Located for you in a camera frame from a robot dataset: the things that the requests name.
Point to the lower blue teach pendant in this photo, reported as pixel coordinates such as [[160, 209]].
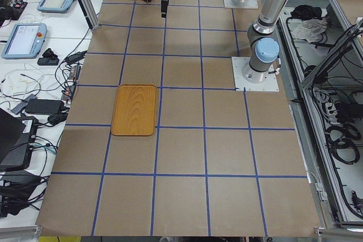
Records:
[[25, 41]]

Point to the wooden rectangular tray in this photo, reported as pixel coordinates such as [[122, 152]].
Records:
[[134, 110]]

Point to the black power brick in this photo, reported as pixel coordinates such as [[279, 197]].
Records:
[[44, 106]]

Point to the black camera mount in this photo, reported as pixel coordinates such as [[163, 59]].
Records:
[[49, 58]]

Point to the black electronics box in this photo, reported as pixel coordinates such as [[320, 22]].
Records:
[[17, 190]]

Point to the white crumpled cloth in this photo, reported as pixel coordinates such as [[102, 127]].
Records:
[[310, 30]]

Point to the black crumpled cloth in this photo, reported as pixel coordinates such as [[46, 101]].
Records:
[[307, 12]]

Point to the black laptop computer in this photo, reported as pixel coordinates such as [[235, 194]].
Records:
[[17, 136]]

